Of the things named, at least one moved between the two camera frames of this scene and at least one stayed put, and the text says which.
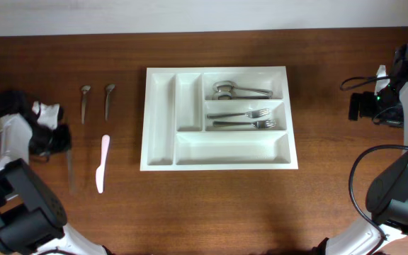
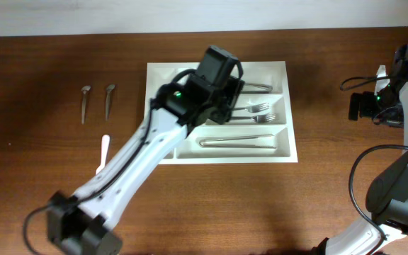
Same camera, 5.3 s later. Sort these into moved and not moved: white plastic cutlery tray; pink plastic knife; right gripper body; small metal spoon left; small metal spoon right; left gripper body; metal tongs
Moved: left gripper body; metal tongs
Not moved: small metal spoon left; white plastic cutlery tray; right gripper body; pink plastic knife; small metal spoon right
